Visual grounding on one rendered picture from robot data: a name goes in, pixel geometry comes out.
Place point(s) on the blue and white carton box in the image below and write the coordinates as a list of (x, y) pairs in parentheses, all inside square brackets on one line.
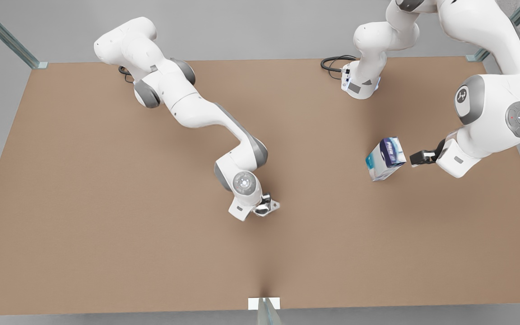
[(385, 158)]

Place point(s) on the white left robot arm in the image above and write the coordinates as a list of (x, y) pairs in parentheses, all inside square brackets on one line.
[(499, 85)]

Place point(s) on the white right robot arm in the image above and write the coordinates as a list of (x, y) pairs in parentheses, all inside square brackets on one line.
[(188, 106)]

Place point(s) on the silver frame post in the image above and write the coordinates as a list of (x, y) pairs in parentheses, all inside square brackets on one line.
[(515, 22), (5, 34), (264, 309)]

